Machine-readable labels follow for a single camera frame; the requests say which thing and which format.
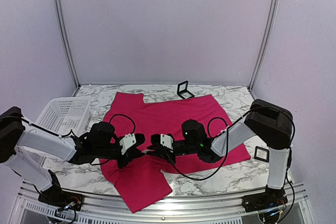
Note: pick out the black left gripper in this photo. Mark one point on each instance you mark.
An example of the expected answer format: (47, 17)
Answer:
(131, 153)

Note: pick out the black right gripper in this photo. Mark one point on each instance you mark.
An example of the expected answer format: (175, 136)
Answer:
(160, 151)

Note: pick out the magenta t-shirt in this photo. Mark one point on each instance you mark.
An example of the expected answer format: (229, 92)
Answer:
(142, 183)

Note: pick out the black brooch box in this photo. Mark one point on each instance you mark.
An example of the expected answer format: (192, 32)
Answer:
(261, 154)
(183, 92)

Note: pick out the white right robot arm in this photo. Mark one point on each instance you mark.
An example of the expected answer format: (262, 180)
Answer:
(271, 125)

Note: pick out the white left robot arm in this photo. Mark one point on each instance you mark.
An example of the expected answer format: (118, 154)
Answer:
(22, 139)

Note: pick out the white plastic basket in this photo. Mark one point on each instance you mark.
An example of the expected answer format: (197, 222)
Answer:
(63, 115)

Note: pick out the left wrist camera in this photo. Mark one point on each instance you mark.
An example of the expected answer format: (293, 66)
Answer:
(131, 140)

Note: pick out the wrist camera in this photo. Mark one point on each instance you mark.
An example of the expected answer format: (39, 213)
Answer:
(131, 140)
(159, 141)

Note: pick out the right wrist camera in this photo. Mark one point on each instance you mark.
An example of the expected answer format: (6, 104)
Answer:
(159, 141)

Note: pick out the aluminium front frame rail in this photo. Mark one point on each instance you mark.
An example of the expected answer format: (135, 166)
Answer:
(217, 208)

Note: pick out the aluminium left corner post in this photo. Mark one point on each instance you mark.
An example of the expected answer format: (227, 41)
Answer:
(66, 44)

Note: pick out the aluminium corner post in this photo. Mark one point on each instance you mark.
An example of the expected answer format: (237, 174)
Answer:
(66, 44)
(264, 44)

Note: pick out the aluminium right corner post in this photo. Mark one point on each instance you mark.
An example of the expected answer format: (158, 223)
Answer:
(264, 44)

